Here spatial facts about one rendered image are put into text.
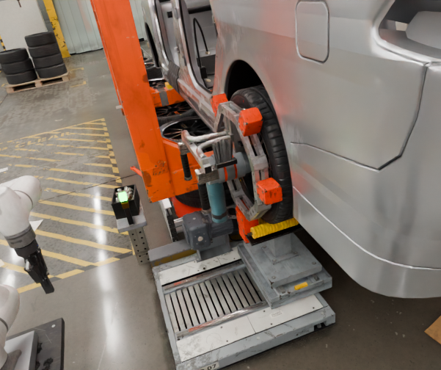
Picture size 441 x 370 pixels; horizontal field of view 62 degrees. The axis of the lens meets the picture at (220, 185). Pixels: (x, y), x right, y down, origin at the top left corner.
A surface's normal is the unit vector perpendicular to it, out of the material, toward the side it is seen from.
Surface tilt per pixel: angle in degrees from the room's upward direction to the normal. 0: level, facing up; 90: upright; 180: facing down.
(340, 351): 0
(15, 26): 90
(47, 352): 0
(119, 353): 0
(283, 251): 90
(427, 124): 89
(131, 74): 90
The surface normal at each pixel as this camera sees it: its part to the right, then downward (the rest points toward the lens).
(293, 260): -0.14, -0.86
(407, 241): -0.50, 0.59
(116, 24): 0.31, 0.44
